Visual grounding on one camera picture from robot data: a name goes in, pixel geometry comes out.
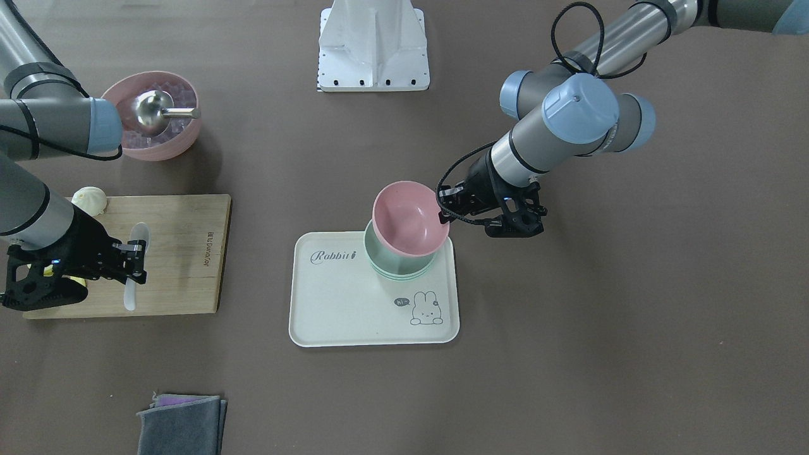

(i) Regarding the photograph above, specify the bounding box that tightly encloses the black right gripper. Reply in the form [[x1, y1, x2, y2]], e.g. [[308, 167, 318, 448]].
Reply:
[[2, 207, 148, 312]]

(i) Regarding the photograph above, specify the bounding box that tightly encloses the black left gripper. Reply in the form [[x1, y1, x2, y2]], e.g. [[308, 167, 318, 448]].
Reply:
[[437, 152, 548, 237]]

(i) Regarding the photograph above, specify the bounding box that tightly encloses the white ceramic spoon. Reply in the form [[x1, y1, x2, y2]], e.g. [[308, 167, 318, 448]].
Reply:
[[123, 222, 151, 312]]

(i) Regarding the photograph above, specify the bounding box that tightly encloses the small pink bowl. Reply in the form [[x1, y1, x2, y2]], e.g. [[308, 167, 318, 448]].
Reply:
[[372, 181, 449, 257]]

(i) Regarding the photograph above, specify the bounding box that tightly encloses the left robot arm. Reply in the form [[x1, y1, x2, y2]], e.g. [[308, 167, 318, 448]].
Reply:
[[435, 1, 807, 237]]

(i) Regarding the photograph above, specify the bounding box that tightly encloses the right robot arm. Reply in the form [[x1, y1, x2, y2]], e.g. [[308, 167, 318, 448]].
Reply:
[[1, 1, 150, 312]]

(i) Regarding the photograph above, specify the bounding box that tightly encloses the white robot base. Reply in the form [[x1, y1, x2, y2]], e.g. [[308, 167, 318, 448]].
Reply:
[[316, 1, 430, 93]]

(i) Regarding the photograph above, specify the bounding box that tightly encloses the top green bowl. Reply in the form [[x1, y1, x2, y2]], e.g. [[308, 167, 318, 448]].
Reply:
[[363, 221, 440, 281]]

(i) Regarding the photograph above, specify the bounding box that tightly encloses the large pink bowl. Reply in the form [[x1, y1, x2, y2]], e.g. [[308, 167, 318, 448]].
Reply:
[[102, 70, 202, 161]]

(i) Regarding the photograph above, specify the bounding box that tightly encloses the bamboo cutting board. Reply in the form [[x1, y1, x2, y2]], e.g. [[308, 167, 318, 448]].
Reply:
[[23, 194, 232, 320]]

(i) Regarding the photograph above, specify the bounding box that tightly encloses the white rabbit tray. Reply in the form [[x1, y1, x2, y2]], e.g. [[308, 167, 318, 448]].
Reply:
[[288, 231, 461, 348]]

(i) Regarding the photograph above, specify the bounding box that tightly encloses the metal scoop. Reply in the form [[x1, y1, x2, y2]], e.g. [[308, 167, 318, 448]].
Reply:
[[125, 90, 200, 137]]

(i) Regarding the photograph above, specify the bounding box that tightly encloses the grey folded cloth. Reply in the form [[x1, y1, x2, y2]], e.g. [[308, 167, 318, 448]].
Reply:
[[138, 394, 228, 454]]

